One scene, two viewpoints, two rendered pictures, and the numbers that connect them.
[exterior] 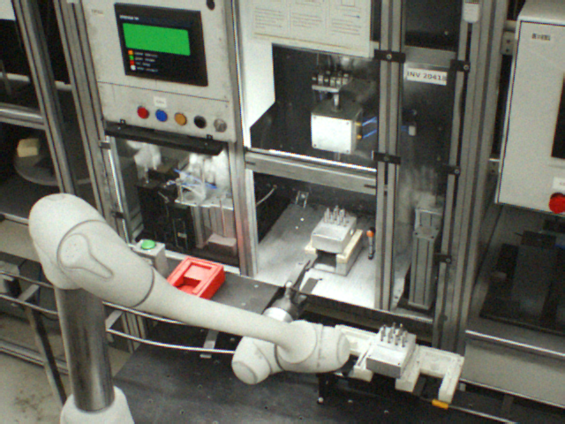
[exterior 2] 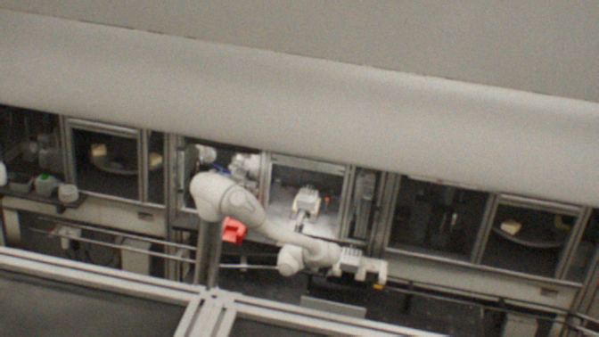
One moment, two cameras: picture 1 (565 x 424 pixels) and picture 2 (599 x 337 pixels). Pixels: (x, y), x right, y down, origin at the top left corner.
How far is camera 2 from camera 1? 1.34 m
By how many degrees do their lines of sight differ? 17
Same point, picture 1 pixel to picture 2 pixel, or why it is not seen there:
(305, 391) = (297, 289)
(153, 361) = not seen: hidden behind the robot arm
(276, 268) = (274, 220)
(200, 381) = (235, 286)
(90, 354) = (215, 259)
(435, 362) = (373, 265)
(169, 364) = not seen: hidden behind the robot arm
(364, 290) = (326, 230)
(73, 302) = (214, 229)
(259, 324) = (304, 239)
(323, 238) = (303, 201)
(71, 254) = (237, 200)
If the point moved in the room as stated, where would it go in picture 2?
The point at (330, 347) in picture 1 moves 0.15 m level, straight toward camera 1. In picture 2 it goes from (334, 251) to (342, 273)
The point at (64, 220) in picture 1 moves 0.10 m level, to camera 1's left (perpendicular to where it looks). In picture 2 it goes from (222, 184) to (196, 185)
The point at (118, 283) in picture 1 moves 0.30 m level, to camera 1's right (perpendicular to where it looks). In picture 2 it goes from (256, 214) to (329, 209)
